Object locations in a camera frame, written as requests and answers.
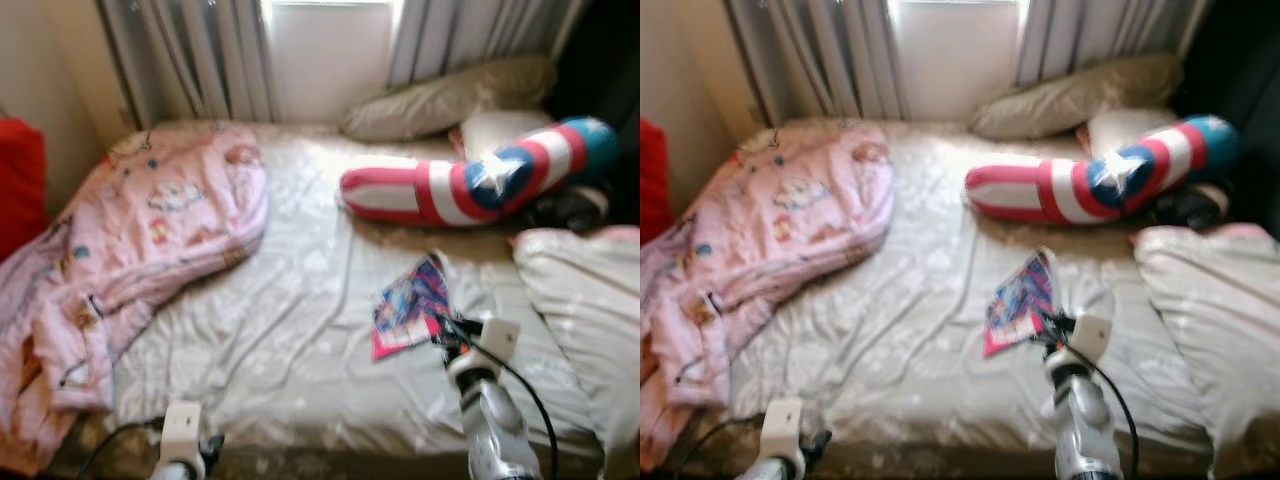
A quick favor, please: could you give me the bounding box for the colourful comic magazine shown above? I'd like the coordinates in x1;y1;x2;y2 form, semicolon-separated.
983;250;1056;359
372;250;451;363

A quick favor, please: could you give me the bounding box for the large beige pink-edged pillow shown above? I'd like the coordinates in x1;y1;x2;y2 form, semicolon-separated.
1130;224;1280;451
512;226;641;431

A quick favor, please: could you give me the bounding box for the pink cartoon print blanket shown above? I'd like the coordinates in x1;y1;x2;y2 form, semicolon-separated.
640;120;896;471
0;122;269;476

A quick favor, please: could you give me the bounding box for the mattress with beige floral sheet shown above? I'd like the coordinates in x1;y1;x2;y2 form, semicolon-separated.
45;120;641;476
680;118;1280;476

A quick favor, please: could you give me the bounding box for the red white blue star bolster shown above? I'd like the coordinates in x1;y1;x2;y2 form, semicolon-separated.
340;117;621;228
965;113;1241;225

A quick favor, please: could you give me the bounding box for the black and beige plush toy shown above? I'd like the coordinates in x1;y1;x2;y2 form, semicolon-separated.
1150;180;1231;229
520;180;611;233

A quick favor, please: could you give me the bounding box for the plain cream pillow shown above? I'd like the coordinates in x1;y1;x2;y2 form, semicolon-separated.
460;108;561;166
1085;105;1181;161

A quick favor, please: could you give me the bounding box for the beige floral pillow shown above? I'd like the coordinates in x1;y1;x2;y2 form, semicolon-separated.
968;53;1184;141
340;55;558;143

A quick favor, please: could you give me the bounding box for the large red cushion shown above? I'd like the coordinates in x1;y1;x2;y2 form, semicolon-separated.
0;117;48;263
640;117;669;246

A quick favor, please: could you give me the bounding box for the bright white window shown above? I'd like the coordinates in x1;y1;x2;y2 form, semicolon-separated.
262;0;401;126
888;0;1031;123

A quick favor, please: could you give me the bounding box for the grey pleated curtain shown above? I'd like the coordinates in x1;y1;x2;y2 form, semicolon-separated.
385;0;591;91
725;0;906;126
97;0;276;129
1015;0;1216;86

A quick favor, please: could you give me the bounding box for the dark grey padded headboard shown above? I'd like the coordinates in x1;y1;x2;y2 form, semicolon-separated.
1170;0;1280;241
545;0;641;231

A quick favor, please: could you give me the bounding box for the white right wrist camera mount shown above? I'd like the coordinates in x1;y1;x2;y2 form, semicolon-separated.
478;318;521;363
1065;313;1114;361

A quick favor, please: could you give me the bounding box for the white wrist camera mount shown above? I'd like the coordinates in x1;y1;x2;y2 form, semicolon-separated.
760;397;806;466
478;318;521;363
160;400;206;468
1065;313;1114;361

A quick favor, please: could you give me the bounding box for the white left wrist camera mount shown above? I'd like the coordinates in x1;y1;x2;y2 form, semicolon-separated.
760;397;806;466
160;400;206;468

